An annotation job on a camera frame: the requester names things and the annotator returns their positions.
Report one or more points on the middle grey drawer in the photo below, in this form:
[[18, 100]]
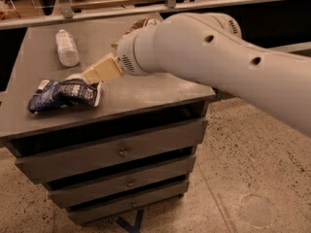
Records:
[[76, 195]]

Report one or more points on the bottom grey drawer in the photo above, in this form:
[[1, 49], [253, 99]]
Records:
[[130, 202]]

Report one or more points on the grey drawer cabinet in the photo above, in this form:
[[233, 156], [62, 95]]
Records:
[[129, 106]]

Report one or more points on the blue chip bag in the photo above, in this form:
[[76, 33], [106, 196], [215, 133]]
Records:
[[74, 90]]

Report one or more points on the metal railing frame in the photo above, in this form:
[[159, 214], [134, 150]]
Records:
[[30, 13]]

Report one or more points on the clear plastic water bottle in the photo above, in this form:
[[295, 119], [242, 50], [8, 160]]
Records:
[[66, 49]]

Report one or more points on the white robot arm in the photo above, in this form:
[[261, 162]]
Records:
[[208, 49]]

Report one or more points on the top grey drawer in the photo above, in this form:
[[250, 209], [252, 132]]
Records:
[[56, 165]]

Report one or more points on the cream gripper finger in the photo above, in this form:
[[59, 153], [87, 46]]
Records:
[[105, 69]]

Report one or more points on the grey drawer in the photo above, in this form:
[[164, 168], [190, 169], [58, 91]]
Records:
[[130, 202], [76, 195], [56, 165]]

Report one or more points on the brown and cream chip bag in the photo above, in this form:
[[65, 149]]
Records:
[[141, 23]]

